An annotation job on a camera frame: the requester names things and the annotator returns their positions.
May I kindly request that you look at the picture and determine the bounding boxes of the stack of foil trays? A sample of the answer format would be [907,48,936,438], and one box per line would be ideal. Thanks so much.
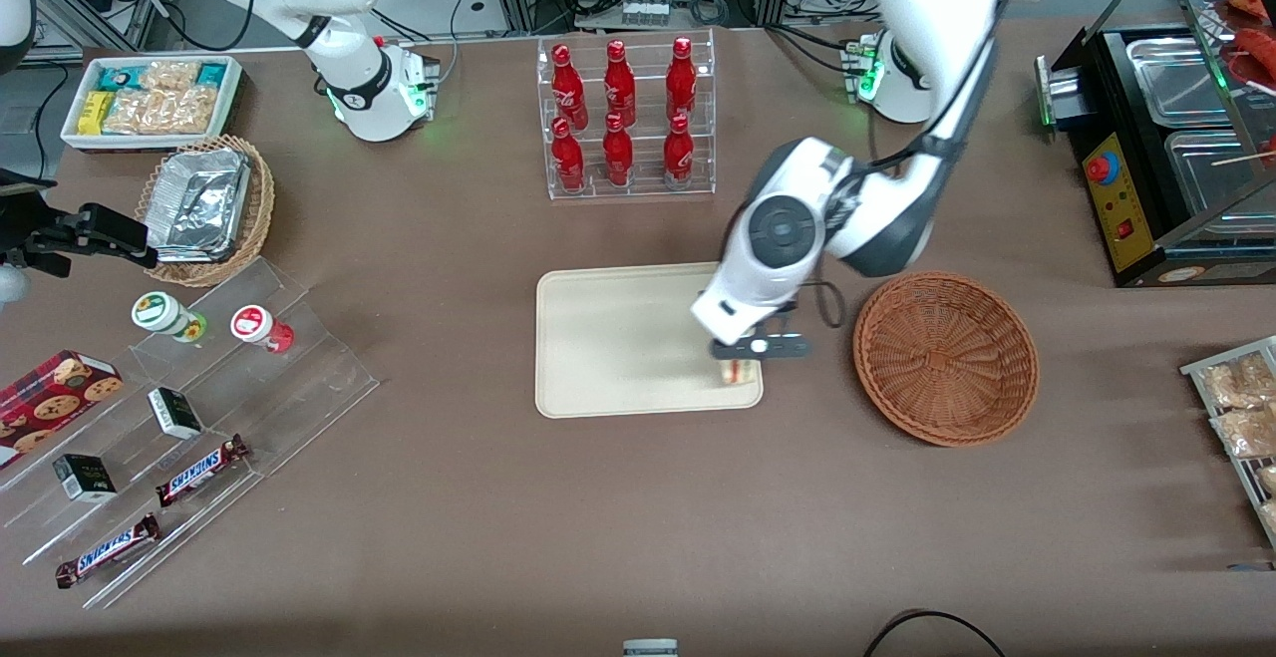
[146,147,252,264]

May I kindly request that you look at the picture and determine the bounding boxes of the white plastic snack bin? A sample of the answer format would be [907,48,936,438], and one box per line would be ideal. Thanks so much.
[60,55,244,154]

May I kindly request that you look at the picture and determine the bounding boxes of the brown wicker basket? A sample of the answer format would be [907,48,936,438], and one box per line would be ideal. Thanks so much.
[852,270,1041,449]

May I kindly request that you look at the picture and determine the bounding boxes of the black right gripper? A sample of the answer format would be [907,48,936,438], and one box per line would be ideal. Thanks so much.
[0,200,160,277]

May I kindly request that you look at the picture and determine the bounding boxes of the red tartan cookie box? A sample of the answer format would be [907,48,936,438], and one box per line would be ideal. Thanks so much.
[0,350,125,471]

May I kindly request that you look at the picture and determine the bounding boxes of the yellow snack packet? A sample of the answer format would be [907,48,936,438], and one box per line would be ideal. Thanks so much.
[78,91,116,137]

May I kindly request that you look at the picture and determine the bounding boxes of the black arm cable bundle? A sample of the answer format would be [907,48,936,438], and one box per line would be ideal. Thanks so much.
[812,34,1000,331]

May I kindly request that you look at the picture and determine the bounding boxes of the small black box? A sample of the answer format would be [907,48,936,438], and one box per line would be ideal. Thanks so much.
[148,387,204,441]
[53,454,118,503]

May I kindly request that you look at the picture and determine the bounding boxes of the black looped cable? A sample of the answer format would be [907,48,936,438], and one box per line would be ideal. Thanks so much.
[862,610,1008,657]

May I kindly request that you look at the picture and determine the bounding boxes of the Snickers chocolate bar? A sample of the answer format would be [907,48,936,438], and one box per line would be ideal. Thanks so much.
[156,435,250,508]
[55,513,161,590]

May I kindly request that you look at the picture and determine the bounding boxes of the clear acrylic bottle rack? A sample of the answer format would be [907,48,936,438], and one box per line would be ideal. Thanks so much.
[536,27,717,202]

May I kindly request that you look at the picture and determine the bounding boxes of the light wicker basket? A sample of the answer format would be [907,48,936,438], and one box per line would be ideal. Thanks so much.
[135,134,277,289]

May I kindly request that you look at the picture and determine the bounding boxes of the green lidded cup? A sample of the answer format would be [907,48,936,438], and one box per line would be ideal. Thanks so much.
[131,291,208,343]

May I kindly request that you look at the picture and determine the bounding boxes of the steel warmer pan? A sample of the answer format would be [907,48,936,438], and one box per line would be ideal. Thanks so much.
[1126,36,1229,128]
[1164,129,1276,221]

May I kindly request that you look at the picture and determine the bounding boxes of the red lidded cup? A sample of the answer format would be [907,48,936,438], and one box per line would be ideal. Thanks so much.
[230,304,295,354]

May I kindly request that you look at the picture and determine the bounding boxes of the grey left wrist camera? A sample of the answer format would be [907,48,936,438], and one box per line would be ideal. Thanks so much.
[709,334,811,360]

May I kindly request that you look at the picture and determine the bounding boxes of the clear acrylic step display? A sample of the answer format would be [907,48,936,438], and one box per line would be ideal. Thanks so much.
[0,256,382,610]

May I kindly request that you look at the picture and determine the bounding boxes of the cream plastic tray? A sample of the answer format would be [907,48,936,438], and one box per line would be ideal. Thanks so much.
[535,260,765,420]

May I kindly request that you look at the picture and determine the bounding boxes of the red cola bottle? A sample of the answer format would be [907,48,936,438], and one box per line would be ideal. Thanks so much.
[602,113,635,187]
[604,39,637,128]
[551,117,586,192]
[550,43,590,132]
[663,114,695,185]
[666,36,698,123]

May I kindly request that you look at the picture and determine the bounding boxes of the black food warmer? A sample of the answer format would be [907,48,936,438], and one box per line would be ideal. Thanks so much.
[1034,0,1276,289]

